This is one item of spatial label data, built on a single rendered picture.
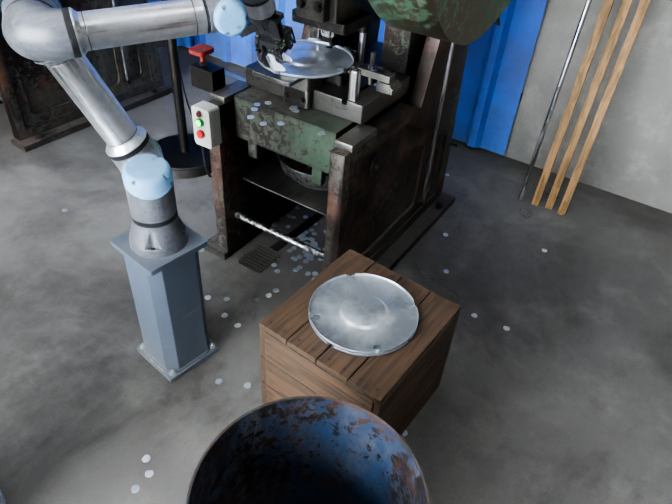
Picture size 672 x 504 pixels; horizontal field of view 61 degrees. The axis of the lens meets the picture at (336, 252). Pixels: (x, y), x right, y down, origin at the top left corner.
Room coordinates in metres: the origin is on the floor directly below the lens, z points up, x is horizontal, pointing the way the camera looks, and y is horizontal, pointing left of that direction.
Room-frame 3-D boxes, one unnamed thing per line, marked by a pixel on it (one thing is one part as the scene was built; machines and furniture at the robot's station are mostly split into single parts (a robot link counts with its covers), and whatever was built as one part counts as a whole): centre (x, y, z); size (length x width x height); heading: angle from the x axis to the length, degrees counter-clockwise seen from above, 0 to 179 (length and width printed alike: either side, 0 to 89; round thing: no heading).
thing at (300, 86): (1.65, 0.16, 0.72); 0.25 x 0.14 x 0.14; 149
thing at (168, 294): (1.19, 0.48, 0.23); 0.19 x 0.19 x 0.45; 51
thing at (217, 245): (2.06, 0.23, 0.45); 0.92 x 0.12 x 0.90; 149
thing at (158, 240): (1.19, 0.48, 0.50); 0.15 x 0.15 x 0.10
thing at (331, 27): (1.81, 0.07, 0.86); 0.20 x 0.16 x 0.05; 59
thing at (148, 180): (1.19, 0.48, 0.62); 0.13 x 0.12 x 0.14; 26
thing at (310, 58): (1.70, 0.14, 0.78); 0.29 x 0.29 x 0.01
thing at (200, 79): (1.77, 0.46, 0.62); 0.10 x 0.06 x 0.20; 59
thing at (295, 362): (1.07, -0.08, 0.18); 0.40 x 0.38 x 0.35; 146
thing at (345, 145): (1.79, -0.23, 0.45); 0.92 x 0.12 x 0.90; 149
